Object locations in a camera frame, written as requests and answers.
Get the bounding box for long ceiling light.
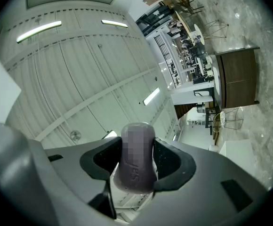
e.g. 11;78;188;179
101;19;128;28
143;87;161;106
16;20;62;44
103;130;118;140

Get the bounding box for black metal railing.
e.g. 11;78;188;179
154;35;178;89

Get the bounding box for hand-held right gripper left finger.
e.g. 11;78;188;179
28;137;128;226

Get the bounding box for wooden chair black legs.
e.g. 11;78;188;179
171;0;205;15

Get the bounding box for floral seat cushion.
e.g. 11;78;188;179
219;111;226;129

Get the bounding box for wooden vanity cabinet black top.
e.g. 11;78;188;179
213;46;261;110

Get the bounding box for round ceiling vent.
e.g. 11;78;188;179
70;130;82;142

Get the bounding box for white cabinet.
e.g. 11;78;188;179
218;139;256;171

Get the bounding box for purple soap bar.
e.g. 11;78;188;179
112;121;158;194

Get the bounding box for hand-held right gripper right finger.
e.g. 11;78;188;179
131;137;269;226

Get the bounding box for white staircase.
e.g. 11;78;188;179
170;82;215;120

